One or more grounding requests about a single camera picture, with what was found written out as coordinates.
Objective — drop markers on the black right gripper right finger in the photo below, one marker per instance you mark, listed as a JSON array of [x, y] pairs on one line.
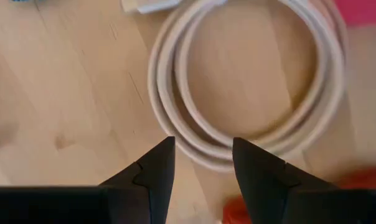
[[269, 193]]

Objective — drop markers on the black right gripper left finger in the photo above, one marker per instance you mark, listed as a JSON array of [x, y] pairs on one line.
[[150, 193]]

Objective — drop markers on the pink plastic bin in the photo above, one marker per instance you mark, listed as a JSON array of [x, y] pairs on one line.
[[362, 12]]

